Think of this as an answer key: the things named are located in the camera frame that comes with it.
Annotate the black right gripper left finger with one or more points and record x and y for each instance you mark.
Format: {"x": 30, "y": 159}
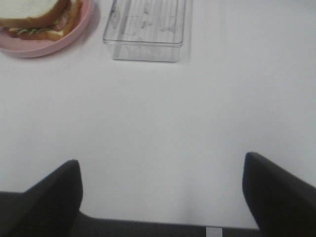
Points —
{"x": 47, "y": 209}

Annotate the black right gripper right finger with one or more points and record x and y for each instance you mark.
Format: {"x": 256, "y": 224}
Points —
{"x": 281, "y": 204}

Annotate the green lettuce leaf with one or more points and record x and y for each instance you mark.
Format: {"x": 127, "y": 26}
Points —
{"x": 28, "y": 30}

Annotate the pink bacon strip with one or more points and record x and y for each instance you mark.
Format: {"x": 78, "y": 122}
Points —
{"x": 64, "y": 18}

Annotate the white bread slice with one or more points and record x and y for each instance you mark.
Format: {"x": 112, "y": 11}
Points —
{"x": 52, "y": 34}
{"x": 30, "y": 13}

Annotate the pink round plate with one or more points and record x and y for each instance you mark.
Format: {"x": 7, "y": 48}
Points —
{"x": 21, "y": 48}

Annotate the right clear plastic container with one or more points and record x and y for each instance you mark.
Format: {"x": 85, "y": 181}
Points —
{"x": 145, "y": 30}

